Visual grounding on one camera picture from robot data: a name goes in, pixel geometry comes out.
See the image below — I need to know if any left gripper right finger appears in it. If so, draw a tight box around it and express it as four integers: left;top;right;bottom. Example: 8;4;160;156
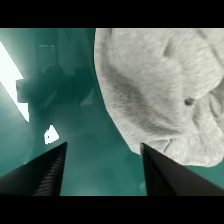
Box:
140;142;224;197

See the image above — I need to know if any light grey garment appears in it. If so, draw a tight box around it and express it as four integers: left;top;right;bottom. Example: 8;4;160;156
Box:
93;27;224;168

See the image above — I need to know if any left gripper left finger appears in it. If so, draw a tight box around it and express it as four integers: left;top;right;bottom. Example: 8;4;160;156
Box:
0;141;68;197

